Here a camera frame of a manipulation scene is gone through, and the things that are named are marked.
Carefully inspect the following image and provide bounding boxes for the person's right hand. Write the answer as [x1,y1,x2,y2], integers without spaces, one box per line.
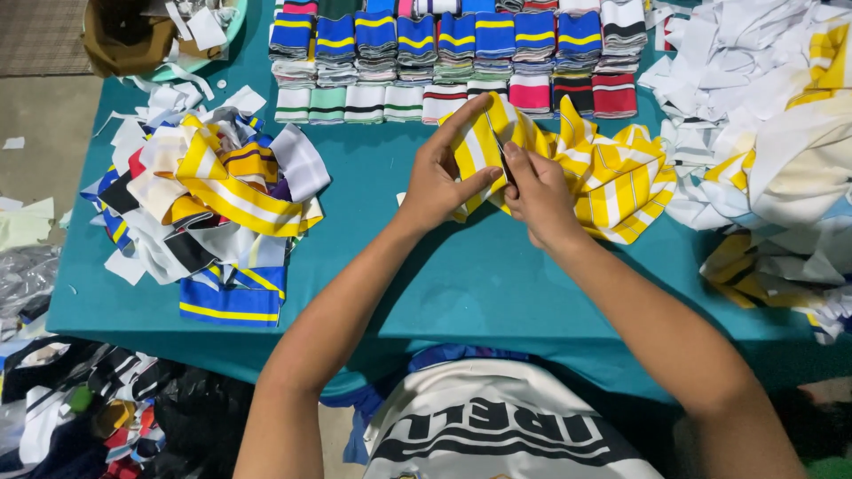
[502,141,588,251]

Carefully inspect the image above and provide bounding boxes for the person's left hand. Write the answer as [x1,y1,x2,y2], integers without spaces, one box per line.
[398,92,505,231]

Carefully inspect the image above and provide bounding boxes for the yellow white striped fabric piece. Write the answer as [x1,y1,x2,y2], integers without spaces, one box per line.
[438,91,678,245]

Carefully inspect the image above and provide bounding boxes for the teal tablecloth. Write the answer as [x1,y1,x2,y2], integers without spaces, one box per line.
[45,0,852,404]

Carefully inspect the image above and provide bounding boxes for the stacks of folded striped collars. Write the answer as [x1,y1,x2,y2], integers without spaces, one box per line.
[268,0,649,126]

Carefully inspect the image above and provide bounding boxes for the pile of mixed fabric scraps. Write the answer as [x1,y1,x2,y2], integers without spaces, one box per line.
[80,106,332,287]

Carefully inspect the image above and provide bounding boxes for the blue yellow striped collar piece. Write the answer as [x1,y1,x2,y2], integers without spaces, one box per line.
[178,265,288,329]

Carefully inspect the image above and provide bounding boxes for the heap of white yellow fabric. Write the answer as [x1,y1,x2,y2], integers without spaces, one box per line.
[638,0,852,346]

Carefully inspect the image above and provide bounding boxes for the white black jersey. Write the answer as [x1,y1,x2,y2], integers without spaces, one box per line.
[363,359,667,479]

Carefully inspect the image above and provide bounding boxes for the scattered white fabric strips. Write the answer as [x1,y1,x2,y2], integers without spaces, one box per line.
[93,63,268,142]

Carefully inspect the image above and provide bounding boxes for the teal basin with brown cloth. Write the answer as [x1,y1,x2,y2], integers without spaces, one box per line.
[83,0,249,83]

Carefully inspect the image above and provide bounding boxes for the heap of clothes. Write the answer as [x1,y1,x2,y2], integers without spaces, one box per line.
[0,336,255,479]

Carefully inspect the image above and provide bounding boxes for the pale paper scraps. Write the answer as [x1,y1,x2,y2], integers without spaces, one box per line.
[0,195,57,252]

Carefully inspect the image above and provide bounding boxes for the grey plastic bag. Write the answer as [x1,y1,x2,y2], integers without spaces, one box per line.
[0,245,62,337]

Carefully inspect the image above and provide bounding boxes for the woven floor mat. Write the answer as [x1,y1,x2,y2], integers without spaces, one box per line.
[0,0,93,77]

